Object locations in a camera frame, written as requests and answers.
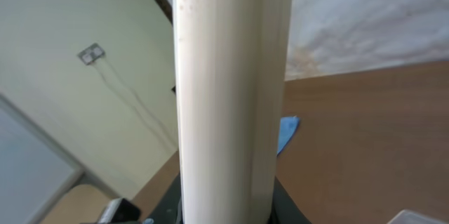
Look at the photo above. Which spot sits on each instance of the grey wall socket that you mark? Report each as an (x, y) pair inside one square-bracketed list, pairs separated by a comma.
[(91, 54)]

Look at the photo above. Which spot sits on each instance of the white pipette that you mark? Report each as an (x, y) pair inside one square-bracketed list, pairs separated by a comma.
[(228, 94)]

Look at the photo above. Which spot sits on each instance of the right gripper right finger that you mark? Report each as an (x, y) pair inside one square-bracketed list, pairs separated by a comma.
[(284, 210)]

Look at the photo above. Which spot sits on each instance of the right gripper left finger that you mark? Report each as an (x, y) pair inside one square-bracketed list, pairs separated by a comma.
[(172, 206)]

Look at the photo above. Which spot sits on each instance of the blue cloth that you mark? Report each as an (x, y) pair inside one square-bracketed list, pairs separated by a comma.
[(287, 131)]

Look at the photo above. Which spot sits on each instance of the red and yellow tip box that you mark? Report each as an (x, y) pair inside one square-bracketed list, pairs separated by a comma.
[(417, 217)]

